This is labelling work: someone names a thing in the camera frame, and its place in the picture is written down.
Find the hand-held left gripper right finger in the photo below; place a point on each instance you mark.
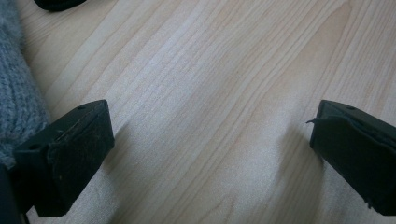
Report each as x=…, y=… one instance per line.
x=358, y=155

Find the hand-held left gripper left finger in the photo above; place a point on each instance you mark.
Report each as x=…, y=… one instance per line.
x=65, y=161

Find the black glove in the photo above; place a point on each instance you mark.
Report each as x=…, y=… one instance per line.
x=57, y=3

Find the grey knitted glove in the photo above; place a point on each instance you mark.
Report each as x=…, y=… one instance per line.
x=15, y=81

